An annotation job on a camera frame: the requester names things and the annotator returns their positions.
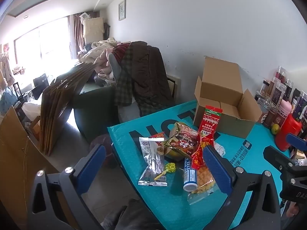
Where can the dark green sofa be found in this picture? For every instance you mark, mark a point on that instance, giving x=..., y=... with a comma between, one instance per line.
x=96, y=110

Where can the white framed board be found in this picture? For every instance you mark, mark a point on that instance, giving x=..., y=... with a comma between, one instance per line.
x=175, y=86

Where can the blue tablet tube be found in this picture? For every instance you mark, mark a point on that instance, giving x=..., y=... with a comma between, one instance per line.
x=190, y=177

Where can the green fruit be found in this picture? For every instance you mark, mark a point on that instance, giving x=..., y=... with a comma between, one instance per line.
x=275, y=129

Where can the red plaid garment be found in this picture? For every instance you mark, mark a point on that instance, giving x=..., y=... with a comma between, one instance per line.
x=120, y=51

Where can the brown curtain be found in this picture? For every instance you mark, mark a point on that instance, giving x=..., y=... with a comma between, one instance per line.
x=76, y=36

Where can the silver foil packet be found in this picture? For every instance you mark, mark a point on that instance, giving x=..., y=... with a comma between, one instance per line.
x=145, y=158
x=159, y=160

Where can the green plaid garment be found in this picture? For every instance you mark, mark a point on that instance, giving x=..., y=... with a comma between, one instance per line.
x=123, y=88

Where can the gold brown snack bag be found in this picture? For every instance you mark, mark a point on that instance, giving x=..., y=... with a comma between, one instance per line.
x=182, y=141

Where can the person's right hand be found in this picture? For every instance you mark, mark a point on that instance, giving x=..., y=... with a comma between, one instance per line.
x=293, y=210

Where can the stack of flattened cardboard sheets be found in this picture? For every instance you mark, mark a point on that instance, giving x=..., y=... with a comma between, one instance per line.
x=60, y=105

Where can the window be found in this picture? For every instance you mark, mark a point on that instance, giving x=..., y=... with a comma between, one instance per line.
x=43, y=40

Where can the white line-print packet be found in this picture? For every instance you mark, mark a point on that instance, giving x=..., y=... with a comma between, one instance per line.
x=219, y=149

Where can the framed wall picture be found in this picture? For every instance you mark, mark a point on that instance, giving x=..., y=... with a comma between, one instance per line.
x=122, y=10

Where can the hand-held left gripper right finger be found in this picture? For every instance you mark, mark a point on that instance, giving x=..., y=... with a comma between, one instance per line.
x=215, y=170

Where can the large cardboard sheet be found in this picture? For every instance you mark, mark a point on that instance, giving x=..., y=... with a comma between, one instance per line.
x=16, y=153

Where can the cardboard box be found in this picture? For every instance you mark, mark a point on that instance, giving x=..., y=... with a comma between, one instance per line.
x=220, y=76

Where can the long red snack packet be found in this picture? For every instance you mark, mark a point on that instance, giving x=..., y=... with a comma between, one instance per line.
x=211, y=122

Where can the black printed package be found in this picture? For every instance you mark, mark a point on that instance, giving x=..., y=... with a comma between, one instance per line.
x=299, y=105

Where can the grey cloth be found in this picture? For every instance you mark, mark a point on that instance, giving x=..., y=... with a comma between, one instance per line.
x=129, y=218

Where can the pile of pale bedding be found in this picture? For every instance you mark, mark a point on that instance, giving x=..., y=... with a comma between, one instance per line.
x=98, y=55

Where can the teal bubble mat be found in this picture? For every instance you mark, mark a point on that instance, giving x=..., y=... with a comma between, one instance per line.
x=168, y=201

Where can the pink bottle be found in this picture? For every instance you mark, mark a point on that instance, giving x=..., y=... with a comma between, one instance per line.
x=285, y=105

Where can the small gold box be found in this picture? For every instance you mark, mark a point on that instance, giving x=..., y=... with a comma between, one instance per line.
x=171, y=155

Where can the yellow lollipop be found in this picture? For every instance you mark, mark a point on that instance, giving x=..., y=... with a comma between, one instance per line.
x=170, y=167

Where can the cream cloth-covered cabinet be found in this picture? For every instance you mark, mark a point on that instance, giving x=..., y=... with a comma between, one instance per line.
x=93, y=30

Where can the brown jacket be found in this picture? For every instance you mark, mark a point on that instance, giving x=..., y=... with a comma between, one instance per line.
x=148, y=71

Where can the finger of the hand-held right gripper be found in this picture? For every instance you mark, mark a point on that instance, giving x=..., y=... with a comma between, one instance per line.
x=275, y=155
x=296, y=140

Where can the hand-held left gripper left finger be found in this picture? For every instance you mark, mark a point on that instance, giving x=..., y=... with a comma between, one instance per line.
x=92, y=165

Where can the red yellow-print candy packet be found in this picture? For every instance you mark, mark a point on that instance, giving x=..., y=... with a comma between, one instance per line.
x=199, y=153

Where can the clear orange cracker packet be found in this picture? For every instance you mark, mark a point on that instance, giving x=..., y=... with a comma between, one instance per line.
x=203, y=182

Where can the red canister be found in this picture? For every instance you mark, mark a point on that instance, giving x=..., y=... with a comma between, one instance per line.
x=286, y=134

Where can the group of clear food jars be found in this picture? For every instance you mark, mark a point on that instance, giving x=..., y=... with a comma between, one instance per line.
x=278, y=93

